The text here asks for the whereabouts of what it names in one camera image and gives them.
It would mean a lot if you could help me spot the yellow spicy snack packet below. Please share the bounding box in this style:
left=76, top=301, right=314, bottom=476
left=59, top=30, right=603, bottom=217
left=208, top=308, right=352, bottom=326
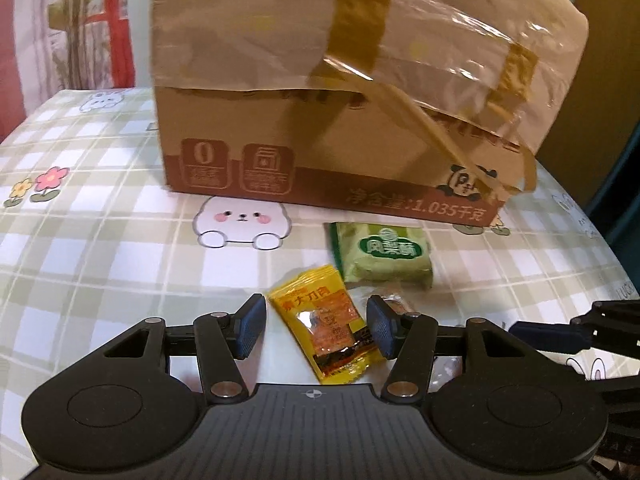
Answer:
left=268, top=264, right=382, bottom=385

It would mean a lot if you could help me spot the green pastry packet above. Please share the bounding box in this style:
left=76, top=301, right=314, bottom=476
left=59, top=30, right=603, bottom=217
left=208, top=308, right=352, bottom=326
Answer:
left=328, top=222, right=433, bottom=288

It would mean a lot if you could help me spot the checked green tablecloth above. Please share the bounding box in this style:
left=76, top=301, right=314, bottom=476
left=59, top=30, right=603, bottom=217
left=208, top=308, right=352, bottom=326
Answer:
left=1, top=89, right=637, bottom=479

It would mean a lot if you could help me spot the brown cardboard box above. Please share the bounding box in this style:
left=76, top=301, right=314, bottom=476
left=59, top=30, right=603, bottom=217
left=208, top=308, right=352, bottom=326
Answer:
left=151, top=0, right=589, bottom=226

